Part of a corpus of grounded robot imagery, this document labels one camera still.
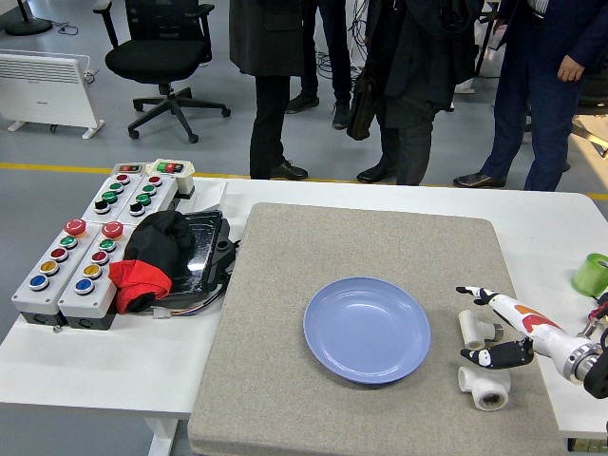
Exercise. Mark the white panel heater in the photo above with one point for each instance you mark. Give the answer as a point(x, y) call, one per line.
point(43, 90)

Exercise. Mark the four-button control box black knob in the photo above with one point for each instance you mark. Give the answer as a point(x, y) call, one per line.
point(111, 195)
point(147, 197)

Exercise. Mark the person in blue suit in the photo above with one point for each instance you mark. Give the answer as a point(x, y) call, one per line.
point(546, 119)

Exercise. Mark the white pipe tee metal nut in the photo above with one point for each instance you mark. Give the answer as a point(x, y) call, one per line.
point(470, 328)

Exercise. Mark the person carrying dark bag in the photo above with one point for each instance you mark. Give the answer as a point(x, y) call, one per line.
point(418, 71)

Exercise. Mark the white desk leg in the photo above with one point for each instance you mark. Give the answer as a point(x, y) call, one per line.
point(468, 81)

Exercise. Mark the person in dark long coat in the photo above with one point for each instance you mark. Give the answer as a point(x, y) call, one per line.
point(271, 119)

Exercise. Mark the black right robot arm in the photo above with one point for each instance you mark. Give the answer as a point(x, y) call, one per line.
point(596, 368)

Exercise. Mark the grey-brown table mat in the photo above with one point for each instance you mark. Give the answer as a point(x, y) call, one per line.
point(285, 285)

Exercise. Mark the white paper card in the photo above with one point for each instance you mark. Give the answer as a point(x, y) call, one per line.
point(211, 195)

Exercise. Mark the large white pipe tee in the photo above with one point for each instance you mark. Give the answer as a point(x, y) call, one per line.
point(489, 392)

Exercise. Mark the black round stand base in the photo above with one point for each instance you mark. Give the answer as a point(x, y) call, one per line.
point(28, 26)

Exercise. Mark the green tape roll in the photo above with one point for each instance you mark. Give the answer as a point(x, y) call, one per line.
point(589, 275)

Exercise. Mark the small black switch box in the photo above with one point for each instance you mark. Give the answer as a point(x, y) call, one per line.
point(129, 168)

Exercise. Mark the dark shoulder bag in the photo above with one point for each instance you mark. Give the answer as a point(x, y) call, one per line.
point(363, 109)

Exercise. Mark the blue round plate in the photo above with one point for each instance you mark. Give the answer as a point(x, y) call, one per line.
point(366, 332)

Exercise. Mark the small metal screw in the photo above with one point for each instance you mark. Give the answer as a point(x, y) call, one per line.
point(57, 328)

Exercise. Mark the black glossy tray device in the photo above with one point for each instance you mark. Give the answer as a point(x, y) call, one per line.
point(204, 247)

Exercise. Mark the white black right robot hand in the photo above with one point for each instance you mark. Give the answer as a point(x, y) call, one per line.
point(532, 323)

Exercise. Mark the cream red-green switch box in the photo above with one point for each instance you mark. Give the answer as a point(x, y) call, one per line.
point(171, 171)

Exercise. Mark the white table leg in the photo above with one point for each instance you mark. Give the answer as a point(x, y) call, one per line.
point(161, 437)

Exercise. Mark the five-button control box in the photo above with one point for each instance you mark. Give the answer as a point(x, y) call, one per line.
point(52, 280)
point(95, 290)

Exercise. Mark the black and red cloth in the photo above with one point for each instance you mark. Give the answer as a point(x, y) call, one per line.
point(152, 252)

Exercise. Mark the person in black trousers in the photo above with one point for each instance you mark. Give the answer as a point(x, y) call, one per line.
point(339, 57)

